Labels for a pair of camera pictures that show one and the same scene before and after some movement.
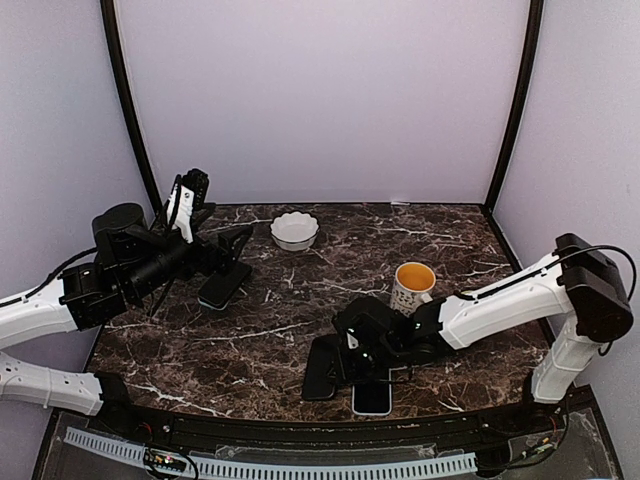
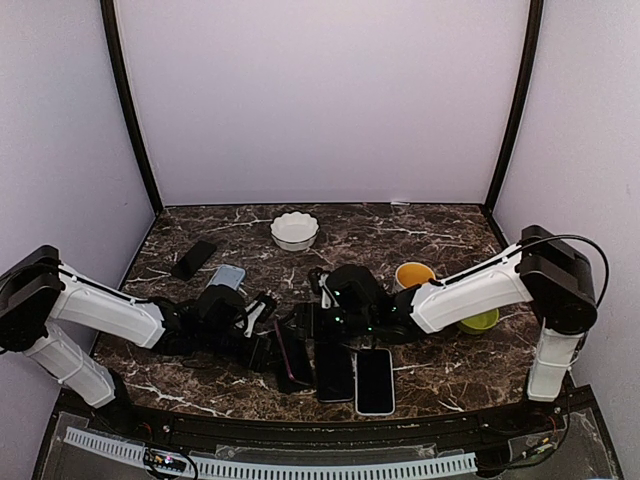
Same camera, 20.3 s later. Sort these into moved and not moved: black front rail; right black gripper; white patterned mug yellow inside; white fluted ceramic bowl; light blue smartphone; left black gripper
Moved: left black gripper; right black gripper
Not moved: light blue smartphone; white patterned mug yellow inside; white fluted ceramic bowl; black front rail
